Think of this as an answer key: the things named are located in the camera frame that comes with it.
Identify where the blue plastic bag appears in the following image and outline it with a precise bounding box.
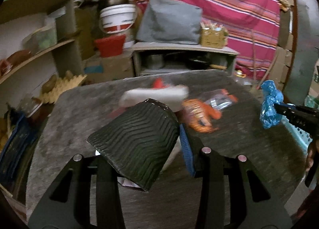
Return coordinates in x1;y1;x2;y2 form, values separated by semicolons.
260;80;284;129

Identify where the clear orange plastic wrapper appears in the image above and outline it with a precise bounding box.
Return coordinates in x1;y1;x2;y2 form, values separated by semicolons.
204;89;238;111

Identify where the black ribbed plastic tray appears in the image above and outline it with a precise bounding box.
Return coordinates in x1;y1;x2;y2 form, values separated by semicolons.
87;99;179;192

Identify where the white face mask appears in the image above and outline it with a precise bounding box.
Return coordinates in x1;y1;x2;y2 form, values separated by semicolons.
118;85;189;112

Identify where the blue plastic crate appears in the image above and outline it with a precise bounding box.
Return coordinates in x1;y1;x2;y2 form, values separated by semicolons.
1;115;37;195

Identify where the orange snack wrapper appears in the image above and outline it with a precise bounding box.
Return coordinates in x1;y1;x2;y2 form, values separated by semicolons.
182;99;222;133

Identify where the yellow egg carton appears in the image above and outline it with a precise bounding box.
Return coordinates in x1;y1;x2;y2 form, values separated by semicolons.
39;74;87;104

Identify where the brown potato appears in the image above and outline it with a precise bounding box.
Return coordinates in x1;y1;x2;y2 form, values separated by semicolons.
42;74;57;94

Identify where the yellow woven basket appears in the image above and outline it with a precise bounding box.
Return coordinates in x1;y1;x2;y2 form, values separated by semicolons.
200;22;229;49

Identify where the pink striped cloth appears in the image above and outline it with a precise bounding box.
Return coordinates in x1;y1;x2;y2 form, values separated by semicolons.
125;0;281;80

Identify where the cardboard box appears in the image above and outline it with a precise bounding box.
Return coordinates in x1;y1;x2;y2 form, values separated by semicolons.
82;51;134;84

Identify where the grey low shelf unit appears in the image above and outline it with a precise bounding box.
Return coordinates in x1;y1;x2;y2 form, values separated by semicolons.
129;42;239;76

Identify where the red plastic basket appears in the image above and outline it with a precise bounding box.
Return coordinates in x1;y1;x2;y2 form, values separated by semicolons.
94;35;126;58

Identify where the wooden shelf rack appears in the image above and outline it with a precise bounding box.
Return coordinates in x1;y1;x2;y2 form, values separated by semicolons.
1;0;83;115

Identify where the clear plastic container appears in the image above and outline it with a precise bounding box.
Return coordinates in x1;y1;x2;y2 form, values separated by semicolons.
22;24;57;54

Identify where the grey fabric cover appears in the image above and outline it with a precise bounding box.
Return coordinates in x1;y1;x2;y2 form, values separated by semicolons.
136;0;202;45

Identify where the white plastic bucket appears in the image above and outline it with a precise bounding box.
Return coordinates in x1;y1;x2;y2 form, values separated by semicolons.
99;4;137;35

